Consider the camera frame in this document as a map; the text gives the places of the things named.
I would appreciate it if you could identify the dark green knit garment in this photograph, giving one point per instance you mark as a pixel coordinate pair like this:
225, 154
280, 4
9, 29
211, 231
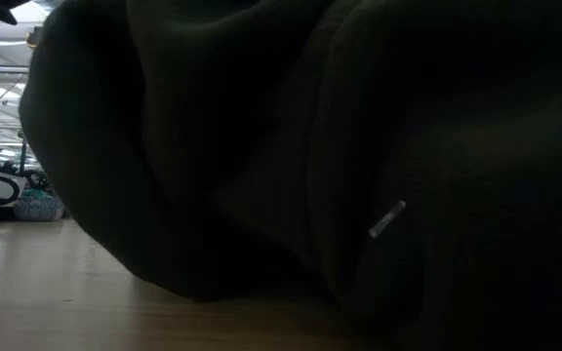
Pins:
261, 146

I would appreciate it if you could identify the clear plastic tag fastener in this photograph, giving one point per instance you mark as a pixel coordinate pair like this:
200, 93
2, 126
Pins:
387, 218

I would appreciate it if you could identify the patterned blue-white bowl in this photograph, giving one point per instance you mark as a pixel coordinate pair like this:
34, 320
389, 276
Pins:
37, 207

